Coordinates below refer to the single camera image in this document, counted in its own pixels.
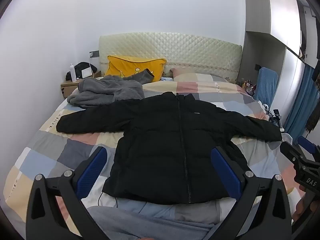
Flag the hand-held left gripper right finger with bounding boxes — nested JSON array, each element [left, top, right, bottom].
[[211, 145, 293, 240]]

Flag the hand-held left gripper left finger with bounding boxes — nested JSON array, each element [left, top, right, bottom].
[[26, 146, 110, 240]]

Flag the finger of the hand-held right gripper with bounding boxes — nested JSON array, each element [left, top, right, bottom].
[[279, 141, 305, 167], [297, 136, 318, 155]]

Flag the black puffer jacket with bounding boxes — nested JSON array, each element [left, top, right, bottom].
[[56, 91, 283, 205]]

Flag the person's right hand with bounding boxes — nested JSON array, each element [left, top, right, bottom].
[[293, 184, 313, 222]]

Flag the pastel checked blanket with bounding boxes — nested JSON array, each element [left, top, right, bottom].
[[2, 74, 304, 238]]

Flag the small black tripod device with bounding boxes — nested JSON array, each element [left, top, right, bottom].
[[271, 109, 282, 130]]

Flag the blue curtain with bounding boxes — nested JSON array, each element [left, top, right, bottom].
[[285, 64, 317, 138]]

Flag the blue towel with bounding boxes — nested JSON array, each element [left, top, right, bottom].
[[252, 67, 278, 110]]

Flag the person's grey pants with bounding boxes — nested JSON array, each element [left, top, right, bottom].
[[86, 200, 220, 240]]

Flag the cluster of small bottles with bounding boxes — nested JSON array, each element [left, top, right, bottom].
[[236, 79, 257, 93]]

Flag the grey fleece garment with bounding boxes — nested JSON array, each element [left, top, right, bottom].
[[67, 75, 145, 108]]

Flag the wooden nightstand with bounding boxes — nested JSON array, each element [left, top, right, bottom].
[[60, 70, 102, 99]]

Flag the black bag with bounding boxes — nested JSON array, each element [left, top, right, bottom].
[[66, 62, 97, 81]]

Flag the pink pillow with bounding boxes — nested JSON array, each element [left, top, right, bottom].
[[169, 67, 229, 83]]

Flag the dark grey cloth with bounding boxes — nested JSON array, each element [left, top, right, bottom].
[[122, 68, 155, 85]]

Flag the yellow pillow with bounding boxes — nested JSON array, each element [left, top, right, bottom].
[[104, 55, 167, 80]]

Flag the grey wardrobe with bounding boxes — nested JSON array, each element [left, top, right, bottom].
[[237, 0, 318, 120]]

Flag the cream quilted headboard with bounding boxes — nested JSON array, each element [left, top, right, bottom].
[[99, 32, 242, 83]]

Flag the black cable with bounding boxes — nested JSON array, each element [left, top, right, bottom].
[[98, 192, 118, 208]]

